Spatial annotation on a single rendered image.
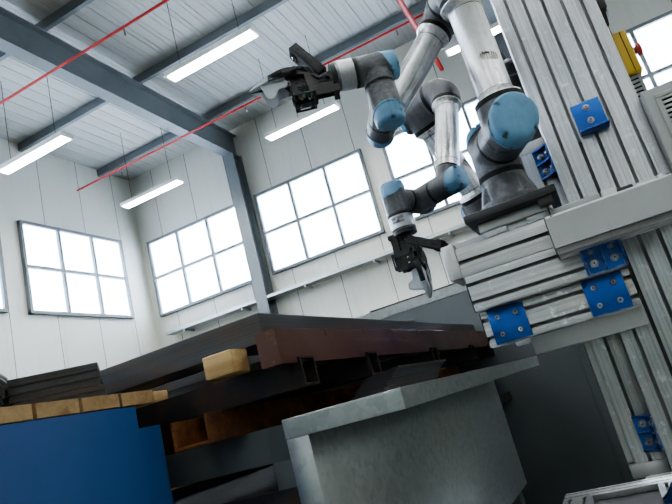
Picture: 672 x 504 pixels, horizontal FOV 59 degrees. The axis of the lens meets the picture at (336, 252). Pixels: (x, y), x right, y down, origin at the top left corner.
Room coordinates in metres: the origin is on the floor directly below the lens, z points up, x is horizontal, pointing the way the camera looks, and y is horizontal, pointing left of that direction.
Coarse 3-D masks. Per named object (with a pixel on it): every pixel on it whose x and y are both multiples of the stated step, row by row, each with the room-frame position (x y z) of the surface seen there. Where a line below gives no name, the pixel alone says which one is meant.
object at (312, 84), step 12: (300, 72) 1.27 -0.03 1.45; (312, 72) 1.29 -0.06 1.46; (324, 72) 1.29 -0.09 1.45; (336, 72) 1.28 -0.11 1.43; (288, 84) 1.31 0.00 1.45; (300, 84) 1.28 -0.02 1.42; (312, 84) 1.27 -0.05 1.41; (324, 84) 1.29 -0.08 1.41; (336, 84) 1.29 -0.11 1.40; (300, 96) 1.28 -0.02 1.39; (312, 96) 1.29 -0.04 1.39; (324, 96) 1.30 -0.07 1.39; (336, 96) 1.31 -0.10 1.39; (300, 108) 1.32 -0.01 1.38; (312, 108) 1.33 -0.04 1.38
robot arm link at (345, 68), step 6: (342, 60) 1.28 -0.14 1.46; (348, 60) 1.28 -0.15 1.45; (336, 66) 1.28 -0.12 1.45; (342, 66) 1.27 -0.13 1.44; (348, 66) 1.27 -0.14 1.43; (342, 72) 1.28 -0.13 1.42; (348, 72) 1.28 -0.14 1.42; (354, 72) 1.28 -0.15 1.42; (342, 78) 1.28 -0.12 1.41; (348, 78) 1.28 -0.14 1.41; (354, 78) 1.29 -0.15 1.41; (342, 84) 1.29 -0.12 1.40; (348, 84) 1.30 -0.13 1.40; (354, 84) 1.30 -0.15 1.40; (342, 90) 1.31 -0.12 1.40; (348, 90) 1.32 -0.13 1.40
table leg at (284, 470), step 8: (272, 432) 1.08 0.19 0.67; (272, 440) 1.09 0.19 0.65; (280, 440) 1.08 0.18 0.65; (280, 456) 1.08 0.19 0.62; (280, 464) 1.08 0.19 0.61; (288, 464) 1.08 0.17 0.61; (280, 472) 1.09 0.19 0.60; (288, 472) 1.08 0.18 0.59; (280, 480) 1.09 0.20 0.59; (288, 480) 1.08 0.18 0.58; (280, 488) 1.09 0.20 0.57
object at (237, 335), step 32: (256, 320) 1.02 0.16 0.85; (288, 320) 1.11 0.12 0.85; (320, 320) 1.23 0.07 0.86; (352, 320) 1.38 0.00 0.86; (384, 320) 1.56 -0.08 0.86; (160, 352) 1.11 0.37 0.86; (192, 352) 1.08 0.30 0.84; (256, 352) 1.13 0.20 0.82; (128, 384) 1.14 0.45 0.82; (160, 384) 1.22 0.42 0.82; (192, 384) 1.38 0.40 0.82
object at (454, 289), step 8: (448, 288) 2.50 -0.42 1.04; (456, 288) 2.49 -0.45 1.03; (464, 288) 2.48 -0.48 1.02; (424, 296) 2.55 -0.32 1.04; (432, 296) 2.53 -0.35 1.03; (440, 296) 2.52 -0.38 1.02; (448, 296) 2.51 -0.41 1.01; (400, 304) 2.59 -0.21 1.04; (408, 304) 2.58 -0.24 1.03; (416, 304) 2.56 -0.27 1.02; (424, 304) 2.55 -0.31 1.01; (376, 312) 2.64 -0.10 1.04; (384, 312) 2.62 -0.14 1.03; (392, 312) 2.61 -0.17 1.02; (400, 312) 2.60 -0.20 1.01
